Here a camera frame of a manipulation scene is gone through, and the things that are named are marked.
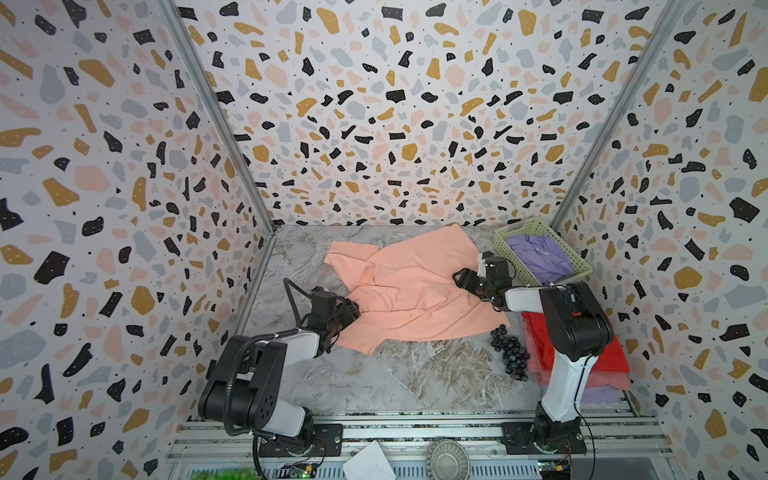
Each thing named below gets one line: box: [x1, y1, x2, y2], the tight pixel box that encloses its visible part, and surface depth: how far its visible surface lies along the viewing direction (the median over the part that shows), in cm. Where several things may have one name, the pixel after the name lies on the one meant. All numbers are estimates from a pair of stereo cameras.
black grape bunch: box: [490, 324, 531, 382], surface depth 85 cm
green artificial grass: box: [190, 468, 263, 480], surface depth 68 cm
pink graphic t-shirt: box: [324, 224, 510, 355], surface depth 102 cm
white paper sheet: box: [342, 440, 397, 480], surface depth 69 cm
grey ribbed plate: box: [426, 439, 472, 480], surface depth 72 cm
